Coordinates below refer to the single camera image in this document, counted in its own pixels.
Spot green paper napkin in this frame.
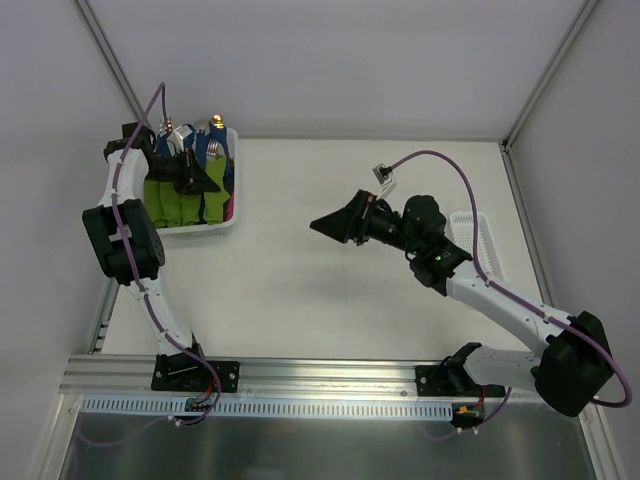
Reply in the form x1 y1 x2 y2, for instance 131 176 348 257
203 155 229 225

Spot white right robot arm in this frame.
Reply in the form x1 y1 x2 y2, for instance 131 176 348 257
310 190 614 417

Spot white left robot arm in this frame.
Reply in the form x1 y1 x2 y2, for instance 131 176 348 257
82 122 222 396

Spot green rolled napkin bundle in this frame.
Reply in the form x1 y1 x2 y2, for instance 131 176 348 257
143 180 163 228
159 182 182 228
181 194 202 226

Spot pink rolled napkin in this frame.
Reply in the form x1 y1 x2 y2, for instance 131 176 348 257
225 194 235 221

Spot white bin of rolled napkins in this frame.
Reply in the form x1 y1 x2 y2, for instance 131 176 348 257
145 127 240 235

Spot white perforated utensil tray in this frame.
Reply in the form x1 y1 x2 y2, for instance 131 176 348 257
448 211 503 279

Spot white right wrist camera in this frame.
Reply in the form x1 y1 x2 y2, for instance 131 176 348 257
372 163 397 200

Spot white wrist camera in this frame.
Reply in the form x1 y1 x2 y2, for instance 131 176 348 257
372 163 397 200
167 124 196 154

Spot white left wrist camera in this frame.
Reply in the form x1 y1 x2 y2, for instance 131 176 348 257
167 124 196 154

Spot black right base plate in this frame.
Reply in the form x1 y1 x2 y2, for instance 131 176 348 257
414 364 506 398

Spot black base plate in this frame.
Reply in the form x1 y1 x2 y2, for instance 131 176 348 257
151 353 240 393
414 364 506 398

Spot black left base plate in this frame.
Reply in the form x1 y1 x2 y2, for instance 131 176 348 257
151 353 240 393

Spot aluminium mounting rail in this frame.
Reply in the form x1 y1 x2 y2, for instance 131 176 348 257
58 352 599 401

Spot white slotted cable duct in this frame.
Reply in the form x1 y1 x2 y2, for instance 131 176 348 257
80 395 453 422

